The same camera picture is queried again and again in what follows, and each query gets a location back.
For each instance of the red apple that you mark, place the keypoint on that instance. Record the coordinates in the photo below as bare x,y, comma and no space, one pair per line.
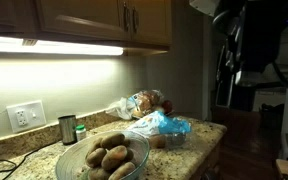
167,106

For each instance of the under-cabinet strip light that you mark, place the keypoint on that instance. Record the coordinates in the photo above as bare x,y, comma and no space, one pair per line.
67,47

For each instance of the bagged bread loaf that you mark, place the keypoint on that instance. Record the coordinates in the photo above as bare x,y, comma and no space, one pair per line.
145,101

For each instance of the stainless steel cup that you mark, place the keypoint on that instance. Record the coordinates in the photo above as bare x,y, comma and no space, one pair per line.
67,130

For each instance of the glass bowl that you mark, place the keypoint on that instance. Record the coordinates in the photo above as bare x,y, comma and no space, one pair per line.
70,160

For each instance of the white outlet switch plate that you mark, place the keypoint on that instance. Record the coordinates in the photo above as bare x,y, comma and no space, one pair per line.
26,116

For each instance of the wooden wall cabinet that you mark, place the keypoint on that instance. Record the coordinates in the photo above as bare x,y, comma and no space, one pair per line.
84,16

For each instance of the small white bottle green cap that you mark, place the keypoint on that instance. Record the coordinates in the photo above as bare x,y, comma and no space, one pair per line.
80,132

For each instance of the blue clear plastic potato bag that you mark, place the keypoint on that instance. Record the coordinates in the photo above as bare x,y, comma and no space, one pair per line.
164,125

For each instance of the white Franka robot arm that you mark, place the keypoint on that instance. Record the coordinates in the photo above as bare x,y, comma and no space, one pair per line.
204,5

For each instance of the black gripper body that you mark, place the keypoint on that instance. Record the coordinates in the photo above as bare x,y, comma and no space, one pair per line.
255,40

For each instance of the white plastic bag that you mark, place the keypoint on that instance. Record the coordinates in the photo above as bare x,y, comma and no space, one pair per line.
122,108

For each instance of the black bin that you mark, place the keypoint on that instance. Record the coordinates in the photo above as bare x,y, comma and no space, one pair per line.
271,116

